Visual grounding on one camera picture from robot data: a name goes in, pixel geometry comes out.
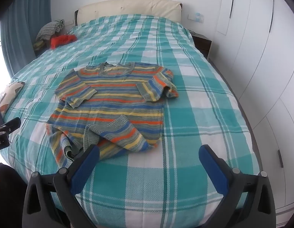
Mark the teal curtain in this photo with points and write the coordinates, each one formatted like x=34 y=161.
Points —
x=21 y=23

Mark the striped knitted sweater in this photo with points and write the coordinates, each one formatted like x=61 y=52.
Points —
x=113 y=99

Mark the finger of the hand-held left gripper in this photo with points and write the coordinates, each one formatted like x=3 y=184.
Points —
x=11 y=125

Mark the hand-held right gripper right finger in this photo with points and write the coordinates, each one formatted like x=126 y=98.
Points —
x=212 y=168

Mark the white wall switch panel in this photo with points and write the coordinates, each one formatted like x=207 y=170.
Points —
x=195 y=17

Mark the teal white plaid blanket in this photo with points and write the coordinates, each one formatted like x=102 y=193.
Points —
x=185 y=123

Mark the patterned beige cushion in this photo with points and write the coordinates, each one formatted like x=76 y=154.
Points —
x=11 y=92

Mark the white wardrobe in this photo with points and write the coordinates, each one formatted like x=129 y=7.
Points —
x=261 y=52

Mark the red cloth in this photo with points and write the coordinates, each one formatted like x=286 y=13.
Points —
x=62 y=40

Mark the cream padded headboard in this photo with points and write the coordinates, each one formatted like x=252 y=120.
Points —
x=137 y=7

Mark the green cloth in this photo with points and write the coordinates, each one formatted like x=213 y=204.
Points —
x=39 y=44

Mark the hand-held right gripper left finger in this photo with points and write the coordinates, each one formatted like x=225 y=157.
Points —
x=86 y=166

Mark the dark wooden nightstand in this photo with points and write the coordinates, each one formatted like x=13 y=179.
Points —
x=202 y=42

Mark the grey knitted cloth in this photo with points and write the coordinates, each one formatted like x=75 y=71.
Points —
x=48 y=28

